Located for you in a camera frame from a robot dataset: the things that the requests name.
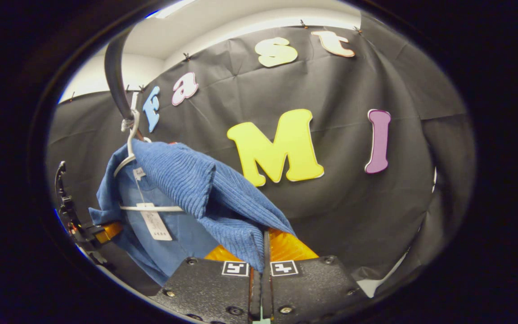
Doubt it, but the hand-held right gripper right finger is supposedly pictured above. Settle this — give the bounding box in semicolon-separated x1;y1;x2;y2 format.
263;227;370;324

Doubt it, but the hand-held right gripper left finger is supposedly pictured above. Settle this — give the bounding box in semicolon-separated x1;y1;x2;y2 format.
150;244;263;324

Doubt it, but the blue corduroy jacket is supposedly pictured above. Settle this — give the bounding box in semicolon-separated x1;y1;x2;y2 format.
89;139;296;286

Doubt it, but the white clothes hanger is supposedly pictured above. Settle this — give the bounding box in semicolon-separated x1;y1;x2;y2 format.
113;92;185;213

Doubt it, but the black clothes rack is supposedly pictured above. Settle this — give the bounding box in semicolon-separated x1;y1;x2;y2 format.
104;25;136;123

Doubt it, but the black backdrop cloth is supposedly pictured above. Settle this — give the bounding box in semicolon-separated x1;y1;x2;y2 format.
45;11;478;297

